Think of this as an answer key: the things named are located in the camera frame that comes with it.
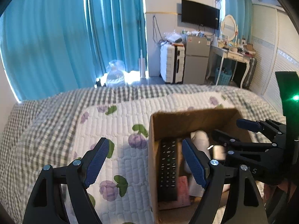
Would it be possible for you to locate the black wall television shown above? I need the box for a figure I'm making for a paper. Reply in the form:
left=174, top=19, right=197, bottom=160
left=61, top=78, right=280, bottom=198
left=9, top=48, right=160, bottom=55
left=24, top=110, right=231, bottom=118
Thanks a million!
left=181, top=0, right=220, bottom=30

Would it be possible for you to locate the white dressing table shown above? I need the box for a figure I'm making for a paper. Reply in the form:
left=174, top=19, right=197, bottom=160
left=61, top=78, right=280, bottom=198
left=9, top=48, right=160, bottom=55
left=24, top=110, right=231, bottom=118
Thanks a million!
left=206, top=46, right=257, bottom=89

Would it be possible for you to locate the white bottle red cap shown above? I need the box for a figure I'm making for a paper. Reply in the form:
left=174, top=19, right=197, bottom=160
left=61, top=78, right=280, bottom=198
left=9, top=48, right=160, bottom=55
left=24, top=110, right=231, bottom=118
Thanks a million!
left=181, top=130, right=226, bottom=197

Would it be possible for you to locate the black remote control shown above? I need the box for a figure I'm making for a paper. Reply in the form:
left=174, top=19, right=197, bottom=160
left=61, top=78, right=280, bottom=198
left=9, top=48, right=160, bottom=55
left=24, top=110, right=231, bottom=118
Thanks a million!
left=157, top=138, right=178, bottom=202

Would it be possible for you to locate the white suitcase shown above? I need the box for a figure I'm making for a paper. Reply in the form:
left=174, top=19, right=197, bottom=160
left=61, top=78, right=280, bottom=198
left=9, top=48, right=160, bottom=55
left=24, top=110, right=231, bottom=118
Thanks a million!
left=160, top=43, right=185, bottom=84

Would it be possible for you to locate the pink card case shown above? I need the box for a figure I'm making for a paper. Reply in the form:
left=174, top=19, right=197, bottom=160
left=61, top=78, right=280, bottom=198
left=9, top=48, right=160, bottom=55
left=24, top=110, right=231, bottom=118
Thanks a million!
left=177, top=176, right=191, bottom=207

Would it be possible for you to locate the cardboard box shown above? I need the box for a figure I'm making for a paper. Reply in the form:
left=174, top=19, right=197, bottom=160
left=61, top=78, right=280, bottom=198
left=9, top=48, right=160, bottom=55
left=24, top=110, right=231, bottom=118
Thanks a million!
left=148, top=108, right=266, bottom=224

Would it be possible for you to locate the clear plastic bag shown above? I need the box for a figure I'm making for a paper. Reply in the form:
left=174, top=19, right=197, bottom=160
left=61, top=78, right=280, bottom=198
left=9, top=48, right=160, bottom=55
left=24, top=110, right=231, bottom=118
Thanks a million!
left=105, top=60, right=126, bottom=87

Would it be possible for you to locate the grey mini fridge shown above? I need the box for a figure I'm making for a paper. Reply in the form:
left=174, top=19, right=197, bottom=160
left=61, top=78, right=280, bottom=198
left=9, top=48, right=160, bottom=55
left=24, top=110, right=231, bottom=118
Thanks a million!
left=183, top=35, right=210, bottom=84

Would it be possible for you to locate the blue curtain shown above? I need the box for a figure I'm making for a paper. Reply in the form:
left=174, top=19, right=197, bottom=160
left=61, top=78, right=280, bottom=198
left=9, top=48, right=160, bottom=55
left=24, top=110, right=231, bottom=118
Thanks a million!
left=1, top=0, right=147, bottom=101

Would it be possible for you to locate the white oval vanity mirror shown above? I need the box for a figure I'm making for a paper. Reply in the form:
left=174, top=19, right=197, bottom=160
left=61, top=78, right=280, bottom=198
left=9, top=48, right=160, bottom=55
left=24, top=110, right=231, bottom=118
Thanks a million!
left=221, top=15, right=238, bottom=42

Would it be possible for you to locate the white sliding wardrobe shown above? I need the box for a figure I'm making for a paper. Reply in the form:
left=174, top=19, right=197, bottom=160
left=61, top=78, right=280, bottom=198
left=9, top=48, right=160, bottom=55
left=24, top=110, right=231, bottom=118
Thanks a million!
left=250, top=4, right=298, bottom=113

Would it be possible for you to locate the blue laundry basket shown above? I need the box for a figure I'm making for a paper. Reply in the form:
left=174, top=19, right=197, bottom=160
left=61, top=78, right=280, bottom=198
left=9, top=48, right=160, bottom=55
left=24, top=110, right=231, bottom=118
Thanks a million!
left=214, top=67, right=233, bottom=85

